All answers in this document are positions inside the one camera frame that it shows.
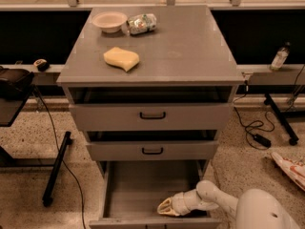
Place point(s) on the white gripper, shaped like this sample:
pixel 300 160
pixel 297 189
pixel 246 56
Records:
pixel 179 204

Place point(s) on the grey bottom drawer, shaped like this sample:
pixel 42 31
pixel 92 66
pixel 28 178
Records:
pixel 134 189

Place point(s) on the grey drawer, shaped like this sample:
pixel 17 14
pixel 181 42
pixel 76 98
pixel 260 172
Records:
pixel 150 117
pixel 134 189
pixel 152 150

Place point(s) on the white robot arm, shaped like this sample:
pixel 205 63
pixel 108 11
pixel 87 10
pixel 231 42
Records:
pixel 255 209

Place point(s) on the grey middle drawer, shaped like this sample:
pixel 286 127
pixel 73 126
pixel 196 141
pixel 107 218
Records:
pixel 152 150

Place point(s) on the grey drawer cabinet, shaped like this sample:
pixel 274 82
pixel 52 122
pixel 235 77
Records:
pixel 185 60

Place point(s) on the grey top drawer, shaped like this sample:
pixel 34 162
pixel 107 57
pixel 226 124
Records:
pixel 150 117

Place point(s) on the white red sneaker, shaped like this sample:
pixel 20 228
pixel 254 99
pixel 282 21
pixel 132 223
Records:
pixel 295 170

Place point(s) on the black wheeled stand leg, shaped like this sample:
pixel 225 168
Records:
pixel 293 137

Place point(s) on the yellow sponge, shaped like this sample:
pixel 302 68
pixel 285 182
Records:
pixel 122 59

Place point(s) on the black side table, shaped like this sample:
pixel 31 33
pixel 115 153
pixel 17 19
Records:
pixel 24 151

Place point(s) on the tape measure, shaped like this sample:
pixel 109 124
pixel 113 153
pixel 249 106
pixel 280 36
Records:
pixel 41 65

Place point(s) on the clear plastic bottle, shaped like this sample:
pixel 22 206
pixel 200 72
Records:
pixel 280 57

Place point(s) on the white bowl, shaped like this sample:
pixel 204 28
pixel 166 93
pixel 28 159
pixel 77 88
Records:
pixel 110 21

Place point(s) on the black bag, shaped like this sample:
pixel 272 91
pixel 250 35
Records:
pixel 14 83

